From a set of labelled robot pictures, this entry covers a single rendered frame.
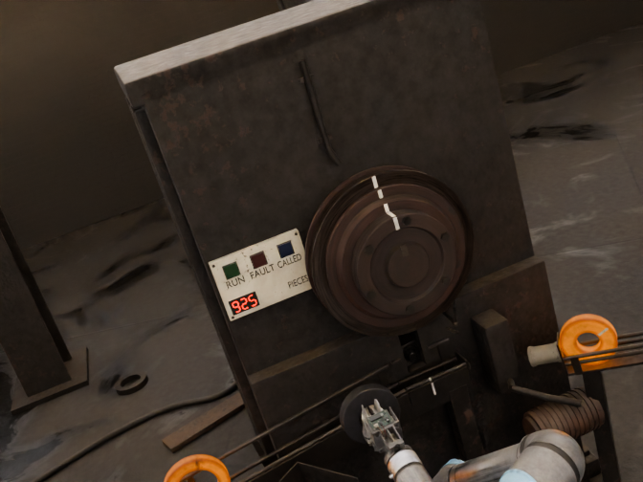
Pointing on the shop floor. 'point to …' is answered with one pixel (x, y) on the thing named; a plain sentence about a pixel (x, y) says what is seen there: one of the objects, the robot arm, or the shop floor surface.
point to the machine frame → (523, 306)
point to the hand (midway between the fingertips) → (367, 407)
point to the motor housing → (565, 415)
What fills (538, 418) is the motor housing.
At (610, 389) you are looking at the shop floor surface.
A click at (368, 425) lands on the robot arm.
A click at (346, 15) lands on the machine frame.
